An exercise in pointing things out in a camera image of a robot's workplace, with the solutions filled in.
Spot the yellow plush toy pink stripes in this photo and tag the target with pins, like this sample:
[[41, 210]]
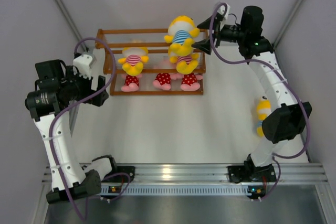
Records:
[[133, 60]]

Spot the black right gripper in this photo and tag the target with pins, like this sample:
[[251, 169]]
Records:
[[205, 45]]

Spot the pink plush toy polka dress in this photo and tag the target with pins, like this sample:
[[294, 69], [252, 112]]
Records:
[[163, 80]]

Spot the yellow plush toy blue stripes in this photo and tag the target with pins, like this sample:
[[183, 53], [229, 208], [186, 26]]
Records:
[[263, 110]]

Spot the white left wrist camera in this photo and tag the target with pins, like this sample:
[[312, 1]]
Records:
[[84, 63]]

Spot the pink plush toy on shelf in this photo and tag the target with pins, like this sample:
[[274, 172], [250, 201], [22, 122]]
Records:
[[131, 83]]

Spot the grey slotted cable duct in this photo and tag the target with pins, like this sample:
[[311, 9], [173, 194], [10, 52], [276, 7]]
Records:
[[180, 190]]

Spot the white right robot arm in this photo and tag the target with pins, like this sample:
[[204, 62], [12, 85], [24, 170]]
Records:
[[288, 117]]

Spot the brown wooden two-tier shelf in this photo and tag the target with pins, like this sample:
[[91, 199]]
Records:
[[157, 57]]

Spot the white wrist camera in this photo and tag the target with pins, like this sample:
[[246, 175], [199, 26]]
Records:
[[222, 15], [84, 63]]

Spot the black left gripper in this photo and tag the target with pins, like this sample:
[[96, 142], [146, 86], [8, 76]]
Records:
[[97, 97]]

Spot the aluminium mounting rail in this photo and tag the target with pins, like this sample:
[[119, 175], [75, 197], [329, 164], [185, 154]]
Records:
[[290, 173]]

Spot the yellow plush toy on shelf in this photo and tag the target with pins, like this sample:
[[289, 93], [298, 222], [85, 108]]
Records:
[[184, 64]]

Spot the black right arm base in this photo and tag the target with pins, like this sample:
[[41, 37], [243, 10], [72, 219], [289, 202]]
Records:
[[239, 173]]

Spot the pink plush toy red dress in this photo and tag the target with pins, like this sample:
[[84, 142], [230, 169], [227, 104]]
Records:
[[190, 82]]

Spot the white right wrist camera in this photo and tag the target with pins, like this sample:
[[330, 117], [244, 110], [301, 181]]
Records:
[[222, 15]]

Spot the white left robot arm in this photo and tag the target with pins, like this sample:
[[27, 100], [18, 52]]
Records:
[[69, 180]]

